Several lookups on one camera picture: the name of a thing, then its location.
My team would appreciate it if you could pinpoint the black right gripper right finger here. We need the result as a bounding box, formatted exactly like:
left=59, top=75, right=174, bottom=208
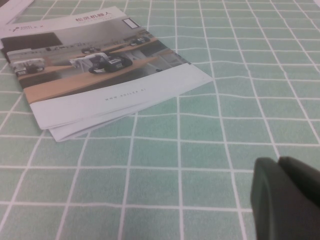
left=274, top=155, right=320, bottom=240

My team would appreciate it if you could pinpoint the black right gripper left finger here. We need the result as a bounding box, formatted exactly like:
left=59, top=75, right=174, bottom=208
left=250, top=156, right=280, bottom=240

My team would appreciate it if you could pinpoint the green checked tablecloth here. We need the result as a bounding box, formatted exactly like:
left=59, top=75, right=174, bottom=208
left=0, top=0, right=320, bottom=240

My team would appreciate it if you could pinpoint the AgileX brochure with robot photo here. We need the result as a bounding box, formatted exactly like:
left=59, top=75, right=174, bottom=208
left=0, top=5, right=214, bottom=131
left=0, top=37, right=214, bottom=144

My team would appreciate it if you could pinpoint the open white AgileX brochure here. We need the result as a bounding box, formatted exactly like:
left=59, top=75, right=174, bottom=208
left=0, top=0, right=34, bottom=26

